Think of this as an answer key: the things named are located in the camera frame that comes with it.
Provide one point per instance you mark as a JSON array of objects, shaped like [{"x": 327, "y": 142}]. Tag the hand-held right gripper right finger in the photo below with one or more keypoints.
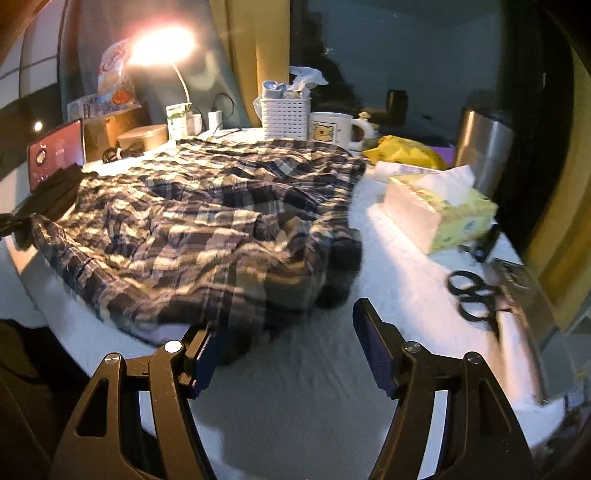
[{"x": 372, "y": 342}]

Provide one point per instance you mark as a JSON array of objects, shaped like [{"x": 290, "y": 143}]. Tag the small figurine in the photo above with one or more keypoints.
[{"x": 365, "y": 115}]

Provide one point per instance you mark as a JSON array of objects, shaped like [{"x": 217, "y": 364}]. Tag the dark cup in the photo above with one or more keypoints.
[{"x": 397, "y": 107}]

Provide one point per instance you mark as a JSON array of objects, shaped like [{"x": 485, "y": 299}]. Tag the white power adapter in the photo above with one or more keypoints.
[{"x": 215, "y": 118}]

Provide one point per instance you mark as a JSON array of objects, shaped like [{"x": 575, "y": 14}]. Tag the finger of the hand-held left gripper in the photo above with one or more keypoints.
[{"x": 14, "y": 226}]

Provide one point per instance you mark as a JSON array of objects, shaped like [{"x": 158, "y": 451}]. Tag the stainless steel tumbler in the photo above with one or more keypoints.
[{"x": 484, "y": 143}]

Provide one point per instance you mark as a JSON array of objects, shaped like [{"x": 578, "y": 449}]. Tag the white slotted basket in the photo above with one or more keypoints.
[{"x": 284, "y": 116}]

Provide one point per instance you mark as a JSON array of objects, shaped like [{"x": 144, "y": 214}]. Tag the green and white carton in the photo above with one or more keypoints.
[{"x": 179, "y": 121}]

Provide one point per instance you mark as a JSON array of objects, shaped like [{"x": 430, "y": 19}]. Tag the black scissors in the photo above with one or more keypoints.
[{"x": 475, "y": 295}]

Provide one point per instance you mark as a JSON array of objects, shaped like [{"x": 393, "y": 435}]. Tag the dark cloth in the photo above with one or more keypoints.
[{"x": 51, "y": 194}]

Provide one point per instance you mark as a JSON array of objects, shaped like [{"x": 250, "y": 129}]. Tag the colourful printed box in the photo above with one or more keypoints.
[{"x": 101, "y": 101}]

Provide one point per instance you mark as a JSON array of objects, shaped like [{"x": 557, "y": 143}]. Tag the yellow tissue box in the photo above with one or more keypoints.
[{"x": 444, "y": 213}]

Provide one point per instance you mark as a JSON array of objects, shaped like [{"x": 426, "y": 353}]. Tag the white cartoon mug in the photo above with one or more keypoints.
[{"x": 330, "y": 129}]

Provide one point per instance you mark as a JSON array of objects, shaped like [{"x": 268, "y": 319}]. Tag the snack bag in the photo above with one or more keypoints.
[{"x": 113, "y": 69}]

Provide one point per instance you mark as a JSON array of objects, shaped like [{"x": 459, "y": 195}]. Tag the yellow plastic bag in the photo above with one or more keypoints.
[{"x": 404, "y": 150}]

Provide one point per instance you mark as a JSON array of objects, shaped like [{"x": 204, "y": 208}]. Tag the white desk lamp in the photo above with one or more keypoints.
[{"x": 169, "y": 46}]

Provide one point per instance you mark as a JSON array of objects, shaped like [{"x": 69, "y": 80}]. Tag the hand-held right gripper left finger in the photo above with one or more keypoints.
[{"x": 206, "y": 355}]

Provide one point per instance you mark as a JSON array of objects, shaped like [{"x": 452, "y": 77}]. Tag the brown cardboard box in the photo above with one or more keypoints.
[{"x": 107, "y": 127}]

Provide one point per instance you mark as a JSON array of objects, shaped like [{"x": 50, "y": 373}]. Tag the round wooden box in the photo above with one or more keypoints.
[{"x": 141, "y": 136}]

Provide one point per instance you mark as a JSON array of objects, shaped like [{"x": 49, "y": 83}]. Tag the red tablet screen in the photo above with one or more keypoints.
[{"x": 55, "y": 152}]

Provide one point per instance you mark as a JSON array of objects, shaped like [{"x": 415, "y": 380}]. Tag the plaid flannel shirt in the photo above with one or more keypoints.
[{"x": 194, "y": 230}]

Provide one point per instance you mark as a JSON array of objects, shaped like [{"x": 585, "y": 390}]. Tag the black clip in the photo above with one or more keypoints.
[{"x": 485, "y": 243}]

